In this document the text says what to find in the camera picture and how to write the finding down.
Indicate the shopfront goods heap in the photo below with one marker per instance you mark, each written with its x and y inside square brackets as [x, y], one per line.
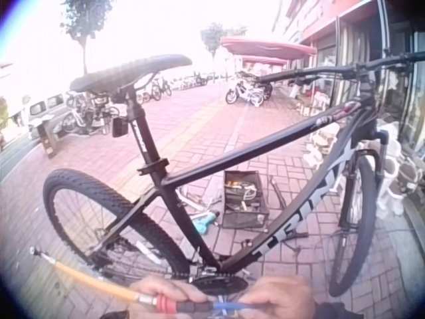
[320, 133]

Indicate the white van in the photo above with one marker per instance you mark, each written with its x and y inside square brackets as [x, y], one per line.
[43, 109]

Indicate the group of parked bicycles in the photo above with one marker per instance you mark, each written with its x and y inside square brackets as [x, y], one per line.
[88, 114]

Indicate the white tools on pavement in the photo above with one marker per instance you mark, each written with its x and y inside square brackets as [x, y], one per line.
[196, 199]

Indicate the white parked bicycle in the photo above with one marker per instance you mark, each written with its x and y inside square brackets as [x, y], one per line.
[244, 93]

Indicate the tall street tree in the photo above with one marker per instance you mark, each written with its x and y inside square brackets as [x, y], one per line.
[84, 26]

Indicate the person's right hand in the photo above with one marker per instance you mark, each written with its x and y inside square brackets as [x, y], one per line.
[285, 294]

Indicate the small street tree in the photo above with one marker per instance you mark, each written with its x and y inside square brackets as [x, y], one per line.
[214, 38]

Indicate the red canopy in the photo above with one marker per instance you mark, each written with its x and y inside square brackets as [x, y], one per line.
[265, 48]

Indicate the white garden figures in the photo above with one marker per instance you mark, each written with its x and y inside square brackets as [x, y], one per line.
[393, 166]

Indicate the dark standing sign board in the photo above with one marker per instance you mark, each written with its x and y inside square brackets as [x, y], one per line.
[48, 138]

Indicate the black mountain bicycle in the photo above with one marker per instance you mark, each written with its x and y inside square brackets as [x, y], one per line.
[239, 154]

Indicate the person's left hand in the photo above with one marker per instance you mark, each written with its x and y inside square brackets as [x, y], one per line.
[159, 292]

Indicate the blue and black tool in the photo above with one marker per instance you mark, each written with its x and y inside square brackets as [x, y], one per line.
[229, 304]

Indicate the long dark metal tool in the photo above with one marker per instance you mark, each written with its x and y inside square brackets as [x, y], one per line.
[277, 192]

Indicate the row of parked bicycles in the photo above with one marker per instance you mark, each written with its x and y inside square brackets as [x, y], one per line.
[156, 89]

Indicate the teal power drill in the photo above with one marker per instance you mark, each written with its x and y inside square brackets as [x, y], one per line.
[205, 223]

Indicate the black metal toolbox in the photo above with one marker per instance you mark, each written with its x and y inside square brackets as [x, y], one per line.
[244, 199]

